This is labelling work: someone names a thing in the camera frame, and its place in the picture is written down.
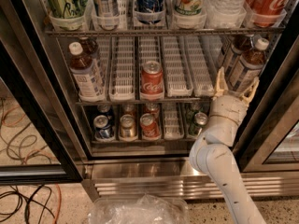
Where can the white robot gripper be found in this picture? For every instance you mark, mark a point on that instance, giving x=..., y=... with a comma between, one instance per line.
x=230, y=107

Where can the tea bottle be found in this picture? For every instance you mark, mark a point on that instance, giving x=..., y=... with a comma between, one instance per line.
x=232, y=48
x=85, y=71
x=249, y=65
x=90, y=46

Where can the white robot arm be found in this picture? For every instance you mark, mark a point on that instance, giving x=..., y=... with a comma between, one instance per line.
x=211, y=152

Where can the white shelf tray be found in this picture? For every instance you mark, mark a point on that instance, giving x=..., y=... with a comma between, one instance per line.
x=201, y=78
x=172, y=122
x=177, y=77
x=122, y=70

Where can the white bottom shelf tray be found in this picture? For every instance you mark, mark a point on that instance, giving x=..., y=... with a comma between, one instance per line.
x=172, y=122

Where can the red coca-cola bottle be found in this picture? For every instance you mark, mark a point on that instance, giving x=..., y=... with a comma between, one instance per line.
x=264, y=13

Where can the red cola can middle shelf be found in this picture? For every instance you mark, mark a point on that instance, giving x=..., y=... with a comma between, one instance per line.
x=151, y=78

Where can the fridge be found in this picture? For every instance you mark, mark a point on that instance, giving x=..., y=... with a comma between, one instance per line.
x=35, y=67

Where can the green can front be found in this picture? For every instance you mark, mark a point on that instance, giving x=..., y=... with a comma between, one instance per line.
x=199, y=120

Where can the red can front bottom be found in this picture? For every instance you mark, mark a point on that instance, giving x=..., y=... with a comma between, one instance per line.
x=149, y=125

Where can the gold can front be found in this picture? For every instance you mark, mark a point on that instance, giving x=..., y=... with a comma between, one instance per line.
x=128, y=129

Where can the blue pepsi can front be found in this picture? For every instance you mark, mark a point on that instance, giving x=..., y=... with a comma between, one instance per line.
x=102, y=127

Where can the clear plastic bin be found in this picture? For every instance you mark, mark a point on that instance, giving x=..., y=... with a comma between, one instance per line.
x=146, y=209

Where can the silver tall can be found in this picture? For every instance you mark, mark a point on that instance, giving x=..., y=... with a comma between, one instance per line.
x=106, y=8

